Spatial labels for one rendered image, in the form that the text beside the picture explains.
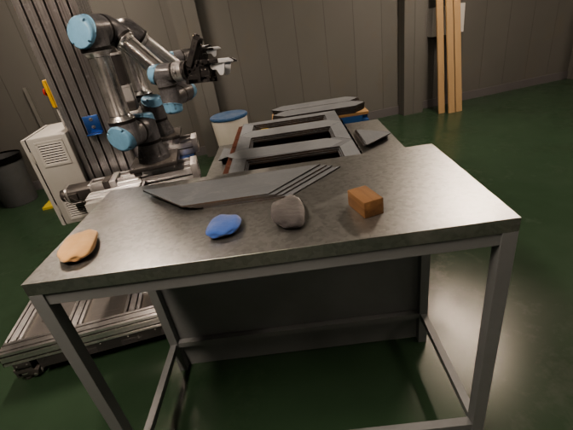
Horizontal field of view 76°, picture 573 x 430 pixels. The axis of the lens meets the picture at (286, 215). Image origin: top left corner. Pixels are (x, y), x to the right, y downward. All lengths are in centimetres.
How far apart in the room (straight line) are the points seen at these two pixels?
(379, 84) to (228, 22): 228
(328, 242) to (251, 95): 449
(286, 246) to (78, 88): 145
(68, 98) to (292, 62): 372
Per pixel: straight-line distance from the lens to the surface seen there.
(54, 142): 213
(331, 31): 552
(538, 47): 733
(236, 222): 106
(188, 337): 207
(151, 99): 237
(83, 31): 173
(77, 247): 119
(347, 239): 96
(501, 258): 113
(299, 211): 106
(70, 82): 210
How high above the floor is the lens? 157
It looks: 28 degrees down
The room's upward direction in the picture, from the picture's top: 9 degrees counter-clockwise
